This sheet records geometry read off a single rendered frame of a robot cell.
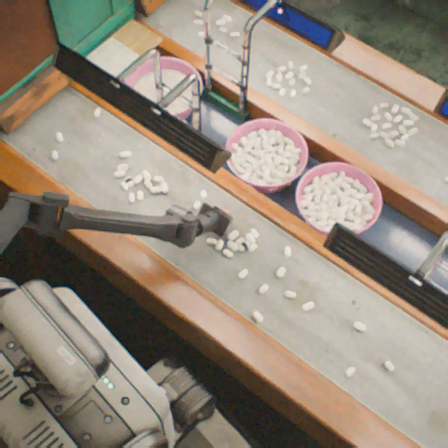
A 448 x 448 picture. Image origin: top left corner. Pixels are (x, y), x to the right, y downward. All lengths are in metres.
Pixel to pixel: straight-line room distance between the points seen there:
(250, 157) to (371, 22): 1.72
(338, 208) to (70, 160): 0.87
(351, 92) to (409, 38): 1.34
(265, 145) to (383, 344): 0.76
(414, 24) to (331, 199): 1.83
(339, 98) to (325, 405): 1.08
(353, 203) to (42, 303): 1.36
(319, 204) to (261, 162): 0.23
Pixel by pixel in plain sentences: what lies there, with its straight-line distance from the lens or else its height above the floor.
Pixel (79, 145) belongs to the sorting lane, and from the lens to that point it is 2.38.
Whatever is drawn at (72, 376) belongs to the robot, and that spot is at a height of 1.64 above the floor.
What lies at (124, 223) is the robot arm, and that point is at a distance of 1.88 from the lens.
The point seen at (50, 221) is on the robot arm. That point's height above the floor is 1.06.
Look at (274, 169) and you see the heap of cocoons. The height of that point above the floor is 0.73.
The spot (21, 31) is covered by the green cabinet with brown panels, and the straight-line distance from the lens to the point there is 2.32.
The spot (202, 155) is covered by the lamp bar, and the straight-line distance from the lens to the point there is 1.90.
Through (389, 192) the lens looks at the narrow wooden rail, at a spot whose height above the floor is 0.74.
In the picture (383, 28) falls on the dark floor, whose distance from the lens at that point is 3.85.
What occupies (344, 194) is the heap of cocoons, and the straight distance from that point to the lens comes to 2.26.
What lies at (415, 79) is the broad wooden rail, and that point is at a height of 0.76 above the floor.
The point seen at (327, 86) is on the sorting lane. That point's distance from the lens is 2.53.
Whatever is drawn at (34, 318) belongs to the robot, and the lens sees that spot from 1.09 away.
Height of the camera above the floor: 2.62
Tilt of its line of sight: 60 degrees down
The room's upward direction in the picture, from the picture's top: 1 degrees clockwise
